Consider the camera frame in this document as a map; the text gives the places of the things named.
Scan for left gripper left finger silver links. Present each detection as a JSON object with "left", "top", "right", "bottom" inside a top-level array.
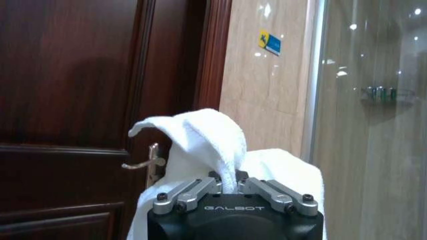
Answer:
[{"left": 152, "top": 170, "right": 224, "bottom": 215}]

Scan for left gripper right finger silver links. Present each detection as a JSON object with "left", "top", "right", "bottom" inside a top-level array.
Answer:
[{"left": 234, "top": 170, "right": 320, "bottom": 217}]

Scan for white terry towel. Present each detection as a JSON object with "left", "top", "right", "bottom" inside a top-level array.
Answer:
[{"left": 124, "top": 107, "right": 325, "bottom": 240}]

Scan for glass shower screen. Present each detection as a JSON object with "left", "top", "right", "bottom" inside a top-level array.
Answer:
[{"left": 307, "top": 0, "right": 427, "bottom": 240}]

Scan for dark brown wooden door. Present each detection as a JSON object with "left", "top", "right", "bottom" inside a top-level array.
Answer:
[{"left": 0, "top": 0, "right": 208, "bottom": 240}]

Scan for brass door lever handle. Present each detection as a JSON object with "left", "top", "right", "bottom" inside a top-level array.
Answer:
[{"left": 120, "top": 142, "right": 166, "bottom": 188}]

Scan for chrome wire shower shelf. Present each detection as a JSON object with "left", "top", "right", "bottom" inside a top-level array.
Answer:
[{"left": 359, "top": 85, "right": 416, "bottom": 103}]

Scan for dark brown door frame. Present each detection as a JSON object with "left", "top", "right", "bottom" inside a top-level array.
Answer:
[{"left": 193, "top": 0, "right": 233, "bottom": 111}]

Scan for yellow and blue wall sticker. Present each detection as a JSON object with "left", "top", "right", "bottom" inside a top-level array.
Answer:
[{"left": 257, "top": 28, "right": 282, "bottom": 57}]

